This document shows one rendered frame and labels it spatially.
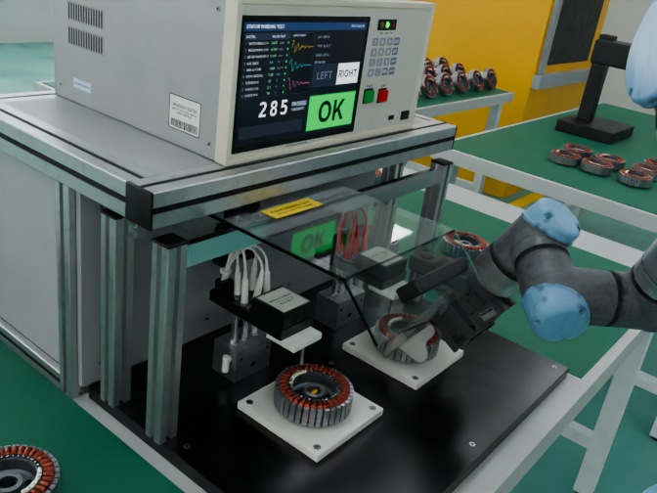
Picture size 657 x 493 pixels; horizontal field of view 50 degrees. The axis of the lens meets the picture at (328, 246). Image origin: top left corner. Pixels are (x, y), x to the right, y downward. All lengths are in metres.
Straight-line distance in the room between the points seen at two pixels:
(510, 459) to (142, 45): 0.77
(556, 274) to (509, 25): 3.70
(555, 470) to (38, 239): 1.76
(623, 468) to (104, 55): 1.99
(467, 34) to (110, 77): 3.80
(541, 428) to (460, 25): 3.78
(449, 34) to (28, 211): 3.95
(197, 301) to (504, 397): 0.51
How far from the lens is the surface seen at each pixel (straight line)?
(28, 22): 7.97
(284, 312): 0.96
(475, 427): 1.08
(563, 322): 0.92
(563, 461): 2.41
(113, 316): 0.94
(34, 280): 1.09
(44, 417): 1.05
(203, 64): 0.90
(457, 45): 4.74
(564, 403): 1.24
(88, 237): 0.95
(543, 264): 0.95
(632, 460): 2.54
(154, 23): 0.97
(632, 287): 0.97
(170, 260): 0.82
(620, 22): 6.28
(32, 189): 1.03
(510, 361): 1.27
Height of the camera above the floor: 1.40
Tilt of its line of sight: 24 degrees down
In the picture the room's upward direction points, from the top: 8 degrees clockwise
